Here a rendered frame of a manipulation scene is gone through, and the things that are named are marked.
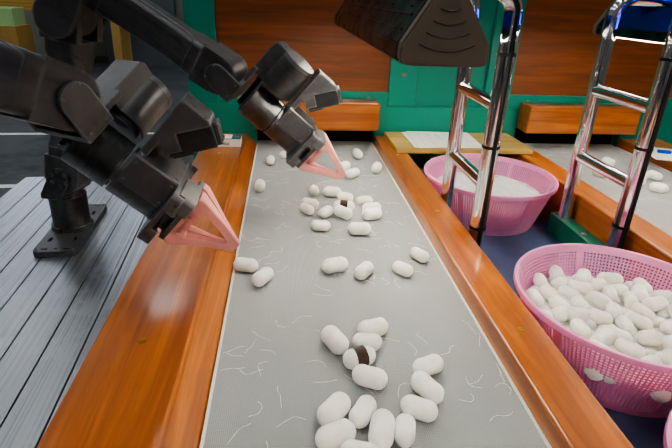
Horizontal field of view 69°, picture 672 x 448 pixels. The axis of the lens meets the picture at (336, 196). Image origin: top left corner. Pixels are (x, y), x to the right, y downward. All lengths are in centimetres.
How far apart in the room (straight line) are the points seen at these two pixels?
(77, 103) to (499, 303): 50
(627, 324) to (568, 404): 21
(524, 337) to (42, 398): 53
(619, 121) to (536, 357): 99
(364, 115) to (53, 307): 76
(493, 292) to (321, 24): 80
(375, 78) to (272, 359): 86
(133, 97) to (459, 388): 45
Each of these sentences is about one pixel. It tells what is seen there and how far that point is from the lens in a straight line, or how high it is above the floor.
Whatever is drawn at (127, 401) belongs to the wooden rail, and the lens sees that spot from 49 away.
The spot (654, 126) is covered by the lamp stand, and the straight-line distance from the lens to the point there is 85.
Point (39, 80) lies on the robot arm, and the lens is 48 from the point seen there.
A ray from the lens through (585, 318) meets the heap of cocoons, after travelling 69.
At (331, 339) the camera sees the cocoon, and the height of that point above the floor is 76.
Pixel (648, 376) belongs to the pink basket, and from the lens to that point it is 62.
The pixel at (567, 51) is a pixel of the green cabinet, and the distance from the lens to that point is 142.
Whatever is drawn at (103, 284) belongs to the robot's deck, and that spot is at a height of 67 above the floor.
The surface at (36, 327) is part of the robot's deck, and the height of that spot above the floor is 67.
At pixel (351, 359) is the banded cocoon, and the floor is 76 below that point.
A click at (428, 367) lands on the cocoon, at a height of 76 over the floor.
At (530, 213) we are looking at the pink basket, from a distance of 99.
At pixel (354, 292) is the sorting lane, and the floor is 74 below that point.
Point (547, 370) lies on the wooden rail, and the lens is 54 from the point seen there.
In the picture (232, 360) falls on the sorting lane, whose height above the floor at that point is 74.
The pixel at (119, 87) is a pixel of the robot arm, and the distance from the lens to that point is 56.
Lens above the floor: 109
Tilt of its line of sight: 22 degrees down
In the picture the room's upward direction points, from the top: 2 degrees clockwise
